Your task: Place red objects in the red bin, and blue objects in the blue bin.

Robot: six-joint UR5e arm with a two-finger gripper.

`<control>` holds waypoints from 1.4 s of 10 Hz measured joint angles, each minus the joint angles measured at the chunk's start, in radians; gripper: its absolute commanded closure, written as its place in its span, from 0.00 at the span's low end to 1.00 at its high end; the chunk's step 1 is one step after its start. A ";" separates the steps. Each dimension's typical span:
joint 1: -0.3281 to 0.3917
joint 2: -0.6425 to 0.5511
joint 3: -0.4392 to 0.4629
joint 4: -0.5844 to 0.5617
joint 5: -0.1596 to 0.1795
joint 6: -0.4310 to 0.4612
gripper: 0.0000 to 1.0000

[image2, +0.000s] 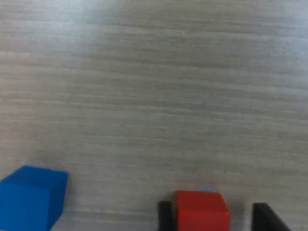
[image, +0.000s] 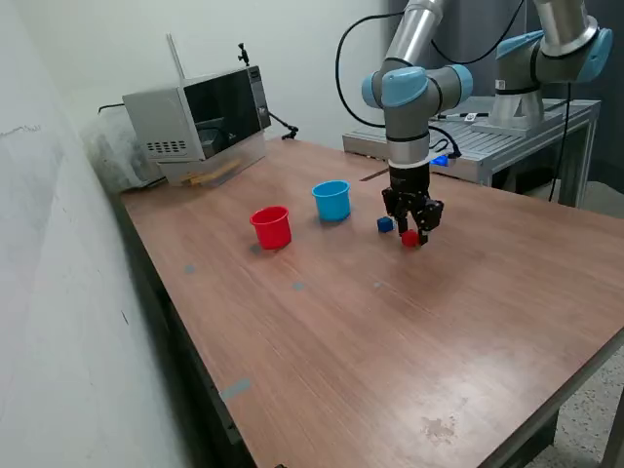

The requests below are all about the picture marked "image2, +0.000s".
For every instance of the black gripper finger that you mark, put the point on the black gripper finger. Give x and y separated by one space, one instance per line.
167 216
264 219

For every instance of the blue cube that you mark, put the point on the blue cube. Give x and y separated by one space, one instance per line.
29 199

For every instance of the red cube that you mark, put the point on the red cube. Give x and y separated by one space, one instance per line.
202 214

